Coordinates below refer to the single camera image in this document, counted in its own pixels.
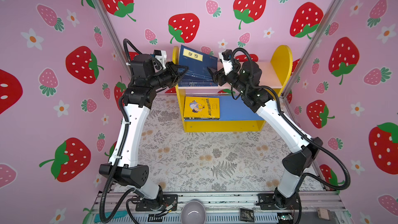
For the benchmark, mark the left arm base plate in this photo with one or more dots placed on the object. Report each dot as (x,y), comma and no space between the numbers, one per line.
(159,204)

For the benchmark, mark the green lit circuit board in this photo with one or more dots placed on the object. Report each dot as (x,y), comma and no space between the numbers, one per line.
(284,218)

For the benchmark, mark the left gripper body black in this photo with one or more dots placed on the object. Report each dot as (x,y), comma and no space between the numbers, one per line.
(171,78)

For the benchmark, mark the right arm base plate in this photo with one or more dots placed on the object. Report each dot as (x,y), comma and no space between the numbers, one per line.
(278,202)

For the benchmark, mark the small beige box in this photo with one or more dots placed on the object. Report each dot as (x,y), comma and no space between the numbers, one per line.
(324,214)

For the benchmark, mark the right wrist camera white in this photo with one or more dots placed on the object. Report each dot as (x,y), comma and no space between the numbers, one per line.
(225,58)

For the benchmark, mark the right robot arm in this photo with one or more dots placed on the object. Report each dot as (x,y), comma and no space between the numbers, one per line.
(243,74)

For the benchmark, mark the small black circuit board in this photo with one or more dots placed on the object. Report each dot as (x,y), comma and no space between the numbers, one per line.
(246,215)

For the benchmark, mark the yellow cartoon cover book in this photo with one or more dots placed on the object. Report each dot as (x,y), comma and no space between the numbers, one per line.
(201,108)

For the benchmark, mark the navy book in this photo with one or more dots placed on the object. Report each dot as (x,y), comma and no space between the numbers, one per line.
(197,62)
(197,83)

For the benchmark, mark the grey bowl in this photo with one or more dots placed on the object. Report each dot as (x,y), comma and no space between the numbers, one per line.
(193,213)

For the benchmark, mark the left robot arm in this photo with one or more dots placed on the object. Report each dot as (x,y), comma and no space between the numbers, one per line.
(150,74)

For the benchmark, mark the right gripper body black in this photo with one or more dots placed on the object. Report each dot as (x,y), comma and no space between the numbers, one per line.
(233,79)

